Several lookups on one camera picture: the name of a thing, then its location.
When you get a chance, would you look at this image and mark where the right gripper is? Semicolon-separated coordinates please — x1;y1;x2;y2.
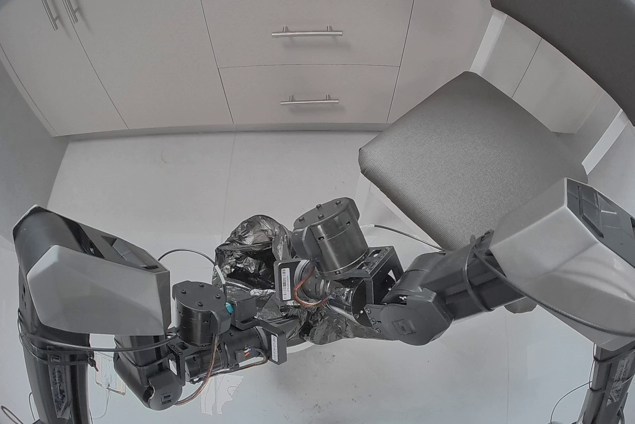
274;260;330;309

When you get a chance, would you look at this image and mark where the grey padded white chair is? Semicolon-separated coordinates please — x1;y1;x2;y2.
351;0;635;314

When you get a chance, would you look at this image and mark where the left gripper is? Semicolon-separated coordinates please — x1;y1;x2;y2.
217;326;290;370

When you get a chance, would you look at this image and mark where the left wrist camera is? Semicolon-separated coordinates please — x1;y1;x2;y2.
223;295;260;331

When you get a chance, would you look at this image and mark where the black plastic bag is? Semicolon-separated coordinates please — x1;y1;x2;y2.
212;214;393;346

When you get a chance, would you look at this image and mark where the white cable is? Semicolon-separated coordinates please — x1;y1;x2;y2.
95;371;116;421

